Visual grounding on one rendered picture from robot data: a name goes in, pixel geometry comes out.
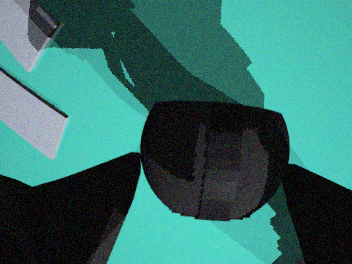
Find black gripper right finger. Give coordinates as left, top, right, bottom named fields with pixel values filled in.
left=283, top=164, right=352, bottom=264

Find dark grey controller unit with rocker switches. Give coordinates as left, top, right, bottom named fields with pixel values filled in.
left=140, top=101, right=289, bottom=221

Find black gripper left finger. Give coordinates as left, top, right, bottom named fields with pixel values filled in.
left=0, top=152, right=141, bottom=264

